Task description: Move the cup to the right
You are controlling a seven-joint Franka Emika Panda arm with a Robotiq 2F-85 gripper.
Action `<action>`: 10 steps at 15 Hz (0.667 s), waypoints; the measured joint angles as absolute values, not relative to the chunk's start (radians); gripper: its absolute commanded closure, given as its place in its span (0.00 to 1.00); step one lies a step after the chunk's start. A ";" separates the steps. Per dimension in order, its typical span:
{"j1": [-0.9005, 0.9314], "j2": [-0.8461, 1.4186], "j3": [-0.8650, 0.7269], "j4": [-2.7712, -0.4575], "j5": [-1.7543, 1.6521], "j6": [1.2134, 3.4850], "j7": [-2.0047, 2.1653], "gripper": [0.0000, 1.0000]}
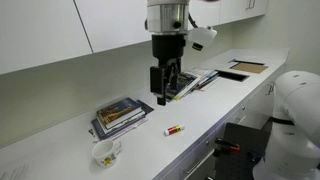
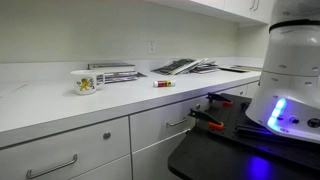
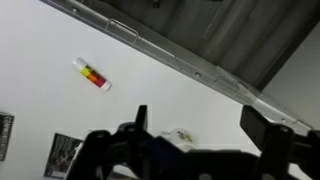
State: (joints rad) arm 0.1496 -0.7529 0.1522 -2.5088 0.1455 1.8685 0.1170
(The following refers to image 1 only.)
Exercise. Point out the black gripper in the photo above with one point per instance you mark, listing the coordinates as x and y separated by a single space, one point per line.
168 46

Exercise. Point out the white cup with yellow print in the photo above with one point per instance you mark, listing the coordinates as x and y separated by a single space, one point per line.
106 156

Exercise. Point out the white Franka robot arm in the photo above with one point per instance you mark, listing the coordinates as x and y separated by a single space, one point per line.
293 133

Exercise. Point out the book with dark glossy cover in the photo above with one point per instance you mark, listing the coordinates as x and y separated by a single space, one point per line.
183 83

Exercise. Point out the magazines pile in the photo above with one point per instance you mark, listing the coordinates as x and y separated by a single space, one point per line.
195 81

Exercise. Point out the stack of books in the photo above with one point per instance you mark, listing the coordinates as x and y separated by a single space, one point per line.
145 107

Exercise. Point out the colourful magazine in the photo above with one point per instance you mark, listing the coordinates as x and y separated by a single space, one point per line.
208 80

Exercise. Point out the glue stick with coloured label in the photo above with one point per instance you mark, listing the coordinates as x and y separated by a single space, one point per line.
174 130

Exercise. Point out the thick book with white pages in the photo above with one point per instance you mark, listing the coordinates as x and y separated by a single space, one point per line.
128 122

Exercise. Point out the book with brown blue cover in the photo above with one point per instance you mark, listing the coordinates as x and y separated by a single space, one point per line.
118 111

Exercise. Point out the brown cardboard sheet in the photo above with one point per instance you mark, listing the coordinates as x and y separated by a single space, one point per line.
249 67

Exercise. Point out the white base cabinet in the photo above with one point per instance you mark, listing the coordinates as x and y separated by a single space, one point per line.
246 106

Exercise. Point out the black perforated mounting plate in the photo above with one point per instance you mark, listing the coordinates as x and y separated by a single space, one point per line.
246 160

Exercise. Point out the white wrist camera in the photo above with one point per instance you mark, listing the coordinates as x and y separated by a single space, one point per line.
203 36

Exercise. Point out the wide white wall cabinet door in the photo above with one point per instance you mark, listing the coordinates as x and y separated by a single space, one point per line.
40 30

